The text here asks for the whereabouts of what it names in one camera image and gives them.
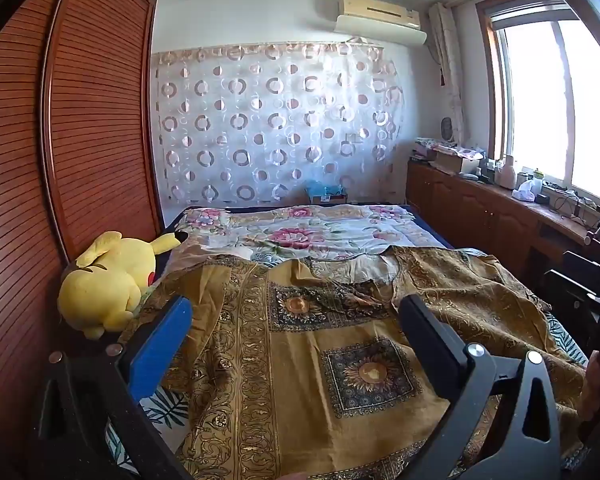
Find yellow plush toy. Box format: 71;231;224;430
57;231;190;341

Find small blue box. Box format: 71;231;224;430
305;182;348;205

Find person's right hand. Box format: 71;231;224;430
578;349;600;423

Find long wooden cabinet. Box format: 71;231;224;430
406;157;600;281

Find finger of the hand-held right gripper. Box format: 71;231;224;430
544;270;598;333
561;251;600;286

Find leaf print bed sheet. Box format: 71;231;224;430
102;310;591;480

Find beige wall air conditioner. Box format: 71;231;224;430
336;0;422;28

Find wooden louvered wardrobe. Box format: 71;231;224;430
0;0;163;441

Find floral quilt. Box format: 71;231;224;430
172;204;456;266

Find golden patterned garment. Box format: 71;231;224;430
117;246;588;480

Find circle pattern sheer curtain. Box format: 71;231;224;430
151;42;406;207

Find pale pink bottle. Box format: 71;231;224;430
495;155;517;190

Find cardboard box with cloth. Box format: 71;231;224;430
414;137;486;161

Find tangled cables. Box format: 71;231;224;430
550;185;600;221

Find beige window curtain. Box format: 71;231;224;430
428;2;468;146

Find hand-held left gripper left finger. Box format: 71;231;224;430
35;295;196;480

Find wooden framed window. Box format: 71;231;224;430
477;0;600;206

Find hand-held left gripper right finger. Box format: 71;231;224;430
399;293;564;480

